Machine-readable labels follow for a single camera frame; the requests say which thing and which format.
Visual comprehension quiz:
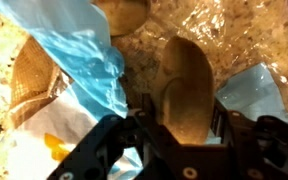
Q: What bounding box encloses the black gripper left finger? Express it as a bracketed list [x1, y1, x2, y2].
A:
[47, 94, 171, 180]

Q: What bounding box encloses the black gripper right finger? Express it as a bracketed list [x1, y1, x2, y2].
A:
[211, 100, 288, 180]

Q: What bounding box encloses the blue clear plastic potato bag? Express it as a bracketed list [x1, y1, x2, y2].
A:
[0, 0, 288, 180]

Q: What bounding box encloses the large brown potato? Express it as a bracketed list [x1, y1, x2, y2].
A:
[152, 36, 215, 145]

